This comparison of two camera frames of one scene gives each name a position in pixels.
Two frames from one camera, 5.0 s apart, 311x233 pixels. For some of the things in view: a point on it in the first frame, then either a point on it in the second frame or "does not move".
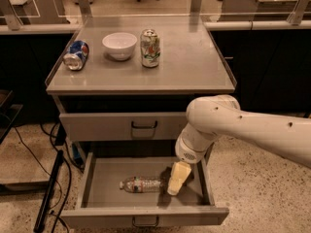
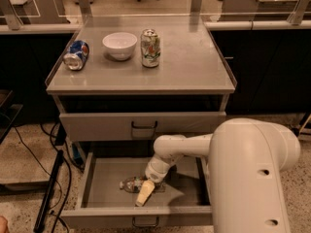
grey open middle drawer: [101, 201] does not move
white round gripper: [189, 152] → [153, 173]
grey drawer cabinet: [122, 86] does not move
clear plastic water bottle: [142, 184] does not move
